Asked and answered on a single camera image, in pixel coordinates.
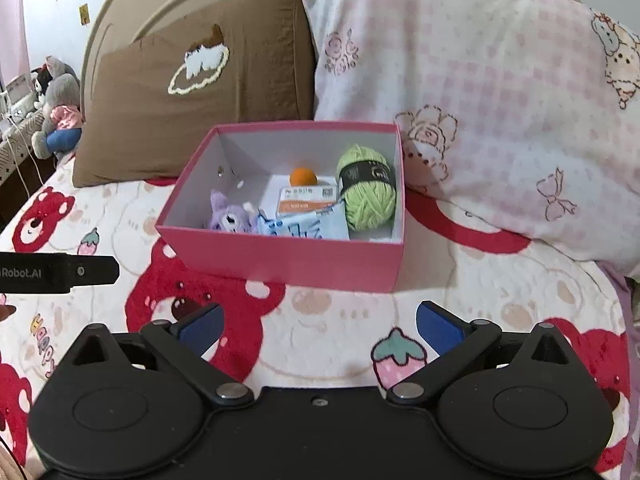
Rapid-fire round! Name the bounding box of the green yarn ball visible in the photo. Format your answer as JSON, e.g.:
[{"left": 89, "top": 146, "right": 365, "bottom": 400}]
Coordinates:
[{"left": 336, "top": 144, "right": 398, "bottom": 232}]

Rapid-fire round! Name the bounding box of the pink cardboard box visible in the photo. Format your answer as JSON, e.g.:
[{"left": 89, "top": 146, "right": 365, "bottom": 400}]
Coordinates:
[{"left": 155, "top": 121, "right": 405, "bottom": 295}]

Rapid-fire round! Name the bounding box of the clear plastic card box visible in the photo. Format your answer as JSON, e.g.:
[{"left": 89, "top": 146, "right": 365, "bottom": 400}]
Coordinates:
[{"left": 276, "top": 186, "right": 337, "bottom": 217}]

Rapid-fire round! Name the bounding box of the white cable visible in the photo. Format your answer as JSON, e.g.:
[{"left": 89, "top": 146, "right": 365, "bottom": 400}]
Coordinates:
[{"left": 17, "top": 125, "right": 43, "bottom": 193}]

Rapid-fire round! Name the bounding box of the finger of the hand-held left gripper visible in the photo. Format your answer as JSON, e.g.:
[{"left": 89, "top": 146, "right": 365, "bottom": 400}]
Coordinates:
[{"left": 69, "top": 256, "right": 120, "bottom": 288}]

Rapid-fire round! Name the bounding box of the purple plush toy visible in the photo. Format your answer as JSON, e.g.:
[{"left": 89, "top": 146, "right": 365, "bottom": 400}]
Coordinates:
[{"left": 209, "top": 189, "right": 258, "bottom": 235}]

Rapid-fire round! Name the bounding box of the grey plush toy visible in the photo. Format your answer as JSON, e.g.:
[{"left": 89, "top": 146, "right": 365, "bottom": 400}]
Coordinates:
[{"left": 31, "top": 56, "right": 83, "bottom": 161}]

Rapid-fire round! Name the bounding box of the white radiator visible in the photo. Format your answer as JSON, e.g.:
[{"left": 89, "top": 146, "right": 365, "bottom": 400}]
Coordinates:
[{"left": 0, "top": 110, "right": 48, "bottom": 183}]

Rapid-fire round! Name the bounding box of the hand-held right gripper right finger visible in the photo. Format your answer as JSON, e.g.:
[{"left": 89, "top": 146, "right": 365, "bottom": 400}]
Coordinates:
[{"left": 386, "top": 301, "right": 571, "bottom": 407}]

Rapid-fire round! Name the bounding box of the blue wet wipes packet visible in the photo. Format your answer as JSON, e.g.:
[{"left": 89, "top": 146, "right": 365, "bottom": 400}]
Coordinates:
[{"left": 256, "top": 199, "right": 350, "bottom": 241}]

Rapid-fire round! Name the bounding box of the brown pillow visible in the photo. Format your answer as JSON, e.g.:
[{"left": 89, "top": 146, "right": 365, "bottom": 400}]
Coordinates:
[{"left": 72, "top": 0, "right": 316, "bottom": 188}]

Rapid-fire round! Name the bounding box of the pink checked pillow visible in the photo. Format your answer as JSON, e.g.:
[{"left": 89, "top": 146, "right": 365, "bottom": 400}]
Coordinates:
[{"left": 291, "top": 0, "right": 640, "bottom": 278}]

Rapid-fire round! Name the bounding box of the black plush toy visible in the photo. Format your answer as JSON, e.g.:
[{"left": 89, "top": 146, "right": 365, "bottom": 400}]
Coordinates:
[{"left": 30, "top": 67, "right": 53, "bottom": 111}]

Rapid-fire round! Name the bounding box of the red bear printed blanket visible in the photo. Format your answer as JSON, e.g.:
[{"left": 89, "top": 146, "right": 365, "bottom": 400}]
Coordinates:
[{"left": 0, "top": 170, "right": 631, "bottom": 480}]

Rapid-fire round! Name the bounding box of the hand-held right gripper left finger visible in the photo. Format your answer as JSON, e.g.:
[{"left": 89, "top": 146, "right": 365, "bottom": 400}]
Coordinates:
[{"left": 70, "top": 302, "right": 256, "bottom": 409}]

